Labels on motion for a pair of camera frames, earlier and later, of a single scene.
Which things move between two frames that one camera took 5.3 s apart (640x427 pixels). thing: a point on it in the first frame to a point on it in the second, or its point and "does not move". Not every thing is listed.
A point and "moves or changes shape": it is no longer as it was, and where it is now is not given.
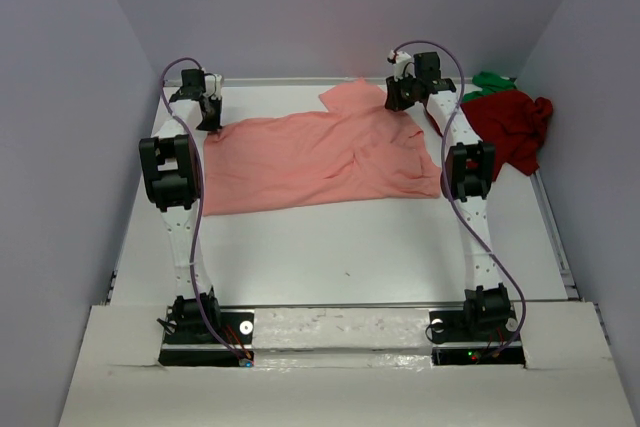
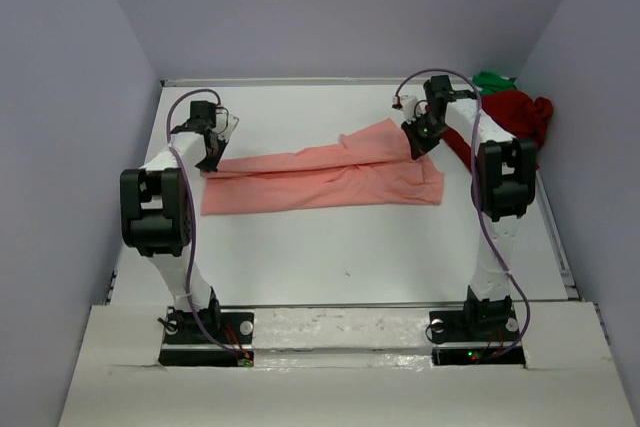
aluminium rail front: (338, 305) does not move
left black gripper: (210, 110) to (208, 156)
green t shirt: (491, 83) does not move
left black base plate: (237, 324) does not move
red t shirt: (514, 124) does not move
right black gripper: (396, 95) to (417, 139)
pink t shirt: (355, 150) moves or changes shape
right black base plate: (460, 337) does not move
